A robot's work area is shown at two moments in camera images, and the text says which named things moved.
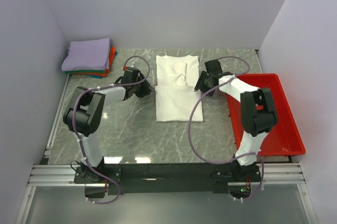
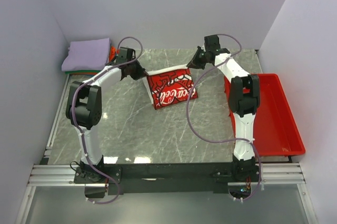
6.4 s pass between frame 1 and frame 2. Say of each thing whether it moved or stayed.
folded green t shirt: stayed
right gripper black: moved
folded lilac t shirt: stayed
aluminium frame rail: stayed
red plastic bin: stayed
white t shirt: moved
